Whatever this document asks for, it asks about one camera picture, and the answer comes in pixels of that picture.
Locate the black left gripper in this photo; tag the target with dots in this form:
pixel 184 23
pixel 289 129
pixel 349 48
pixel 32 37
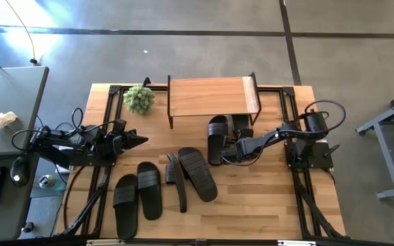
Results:
pixel 120 143

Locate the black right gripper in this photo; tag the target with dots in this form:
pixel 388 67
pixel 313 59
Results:
pixel 250 148

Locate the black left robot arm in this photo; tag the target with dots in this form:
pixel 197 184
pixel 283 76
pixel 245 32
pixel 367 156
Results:
pixel 63 147

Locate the wooden shelf with black legs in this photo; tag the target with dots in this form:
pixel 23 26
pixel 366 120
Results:
pixel 207 97

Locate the green potted plant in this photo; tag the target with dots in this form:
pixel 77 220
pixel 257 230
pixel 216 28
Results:
pixel 139 99

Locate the black computer mouse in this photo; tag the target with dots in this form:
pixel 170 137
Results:
pixel 20 171

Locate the grey office desk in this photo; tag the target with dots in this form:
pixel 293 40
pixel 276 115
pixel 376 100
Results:
pixel 9 95

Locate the crumpled white paper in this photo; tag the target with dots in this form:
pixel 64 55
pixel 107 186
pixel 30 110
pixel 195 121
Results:
pixel 2 120

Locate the small black round object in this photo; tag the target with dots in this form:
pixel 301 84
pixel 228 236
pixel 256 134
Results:
pixel 28 227

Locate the grey metal table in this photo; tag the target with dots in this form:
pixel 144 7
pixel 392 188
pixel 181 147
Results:
pixel 381 143

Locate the black aluminium rig frame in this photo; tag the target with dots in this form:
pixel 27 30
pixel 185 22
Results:
pixel 113 102

